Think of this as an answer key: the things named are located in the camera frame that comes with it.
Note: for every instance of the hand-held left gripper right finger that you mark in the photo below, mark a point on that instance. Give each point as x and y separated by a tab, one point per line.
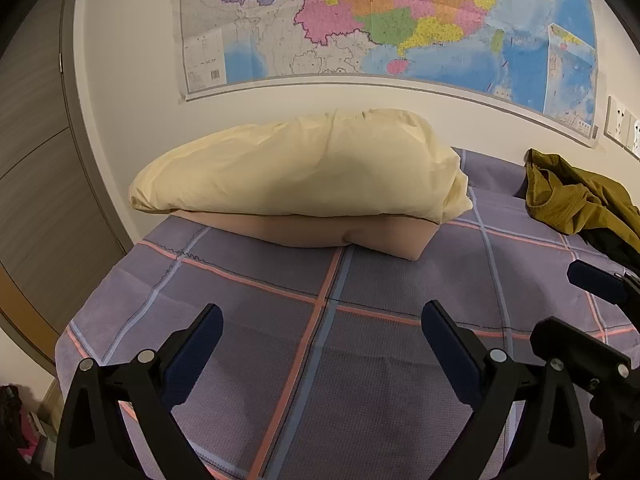
452	355

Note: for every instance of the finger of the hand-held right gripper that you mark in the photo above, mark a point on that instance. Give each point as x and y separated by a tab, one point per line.
575	347
592	277

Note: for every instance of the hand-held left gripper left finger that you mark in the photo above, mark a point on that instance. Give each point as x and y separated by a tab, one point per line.
192	355

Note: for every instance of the cream yellow garment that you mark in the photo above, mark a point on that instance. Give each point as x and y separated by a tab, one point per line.
300	165

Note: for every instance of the black garment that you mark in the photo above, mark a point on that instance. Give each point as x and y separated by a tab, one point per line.
612	250

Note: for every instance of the olive green garment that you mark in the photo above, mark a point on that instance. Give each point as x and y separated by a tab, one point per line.
575	200

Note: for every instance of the purple checked blanket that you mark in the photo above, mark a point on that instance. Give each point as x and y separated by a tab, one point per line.
310	360

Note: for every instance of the pink garment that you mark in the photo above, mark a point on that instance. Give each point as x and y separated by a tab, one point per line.
310	232

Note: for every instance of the brown wooden door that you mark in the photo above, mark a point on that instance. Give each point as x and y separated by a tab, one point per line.
45	185

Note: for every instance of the white wall socket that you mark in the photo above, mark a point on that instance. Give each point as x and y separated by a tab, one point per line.
616	120
634	132

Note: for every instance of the colourful wall map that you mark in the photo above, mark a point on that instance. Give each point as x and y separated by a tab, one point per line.
375	20

